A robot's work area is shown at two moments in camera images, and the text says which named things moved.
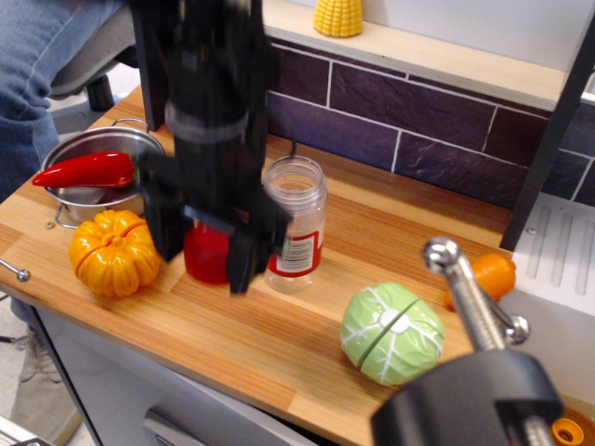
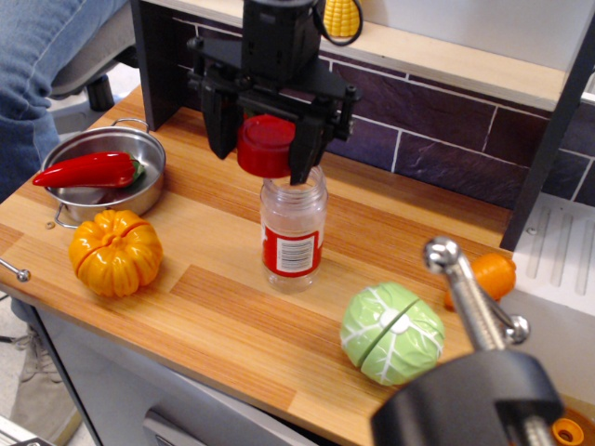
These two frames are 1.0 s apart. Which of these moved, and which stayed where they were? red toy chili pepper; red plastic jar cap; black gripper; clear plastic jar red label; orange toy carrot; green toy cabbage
Moved: black gripper; red plastic jar cap
Stayed: orange toy carrot; green toy cabbage; red toy chili pepper; clear plastic jar red label
